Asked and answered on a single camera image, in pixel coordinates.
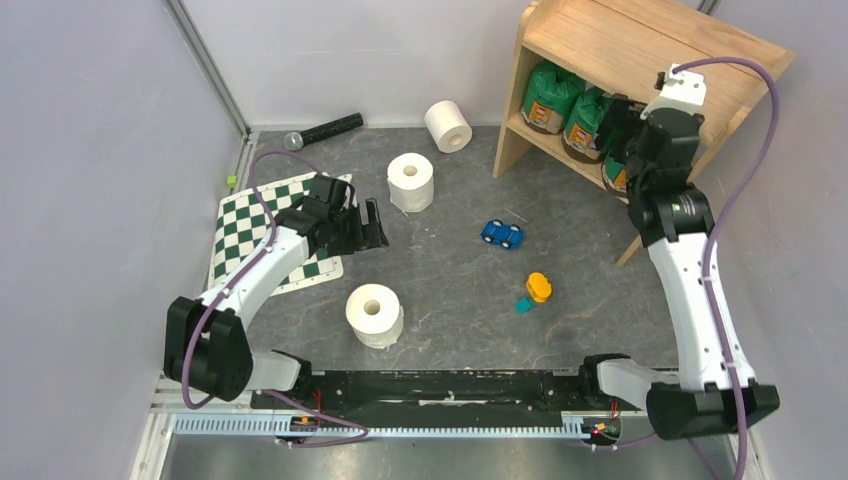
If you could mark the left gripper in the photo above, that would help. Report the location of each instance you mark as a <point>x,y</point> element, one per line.
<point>375,235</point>

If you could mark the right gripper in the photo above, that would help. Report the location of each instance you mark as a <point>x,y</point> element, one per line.
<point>622,124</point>

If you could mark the brown-topped green paper roll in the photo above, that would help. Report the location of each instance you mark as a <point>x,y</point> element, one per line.
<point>613,168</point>

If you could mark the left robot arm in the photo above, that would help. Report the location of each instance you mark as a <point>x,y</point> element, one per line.
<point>206,345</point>

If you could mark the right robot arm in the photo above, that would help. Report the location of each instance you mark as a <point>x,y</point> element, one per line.
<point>714,390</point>

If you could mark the wooden two-tier shelf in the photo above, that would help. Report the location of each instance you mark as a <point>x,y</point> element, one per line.
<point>620,47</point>

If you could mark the white roll centre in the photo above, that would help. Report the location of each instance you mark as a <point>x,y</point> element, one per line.
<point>410,178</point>

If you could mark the white roll front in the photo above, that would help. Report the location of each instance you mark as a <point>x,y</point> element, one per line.
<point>375,314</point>

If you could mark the black microphone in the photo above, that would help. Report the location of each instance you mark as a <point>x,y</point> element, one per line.
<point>296,140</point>

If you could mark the green white chess mat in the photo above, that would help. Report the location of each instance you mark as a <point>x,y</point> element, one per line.
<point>241,224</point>

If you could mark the blue toy car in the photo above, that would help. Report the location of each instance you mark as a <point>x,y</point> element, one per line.
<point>496,232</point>

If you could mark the teal toy cube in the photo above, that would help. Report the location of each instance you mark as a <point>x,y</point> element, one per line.
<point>524,305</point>

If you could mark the yellow toy block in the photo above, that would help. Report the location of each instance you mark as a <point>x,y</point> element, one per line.
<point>539,287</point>

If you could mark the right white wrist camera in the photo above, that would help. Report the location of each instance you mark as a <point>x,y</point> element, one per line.
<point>682,90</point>

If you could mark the white roll near wall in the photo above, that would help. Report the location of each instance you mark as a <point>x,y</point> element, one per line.
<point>447,126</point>

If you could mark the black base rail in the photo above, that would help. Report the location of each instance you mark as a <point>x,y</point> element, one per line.
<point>452,398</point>

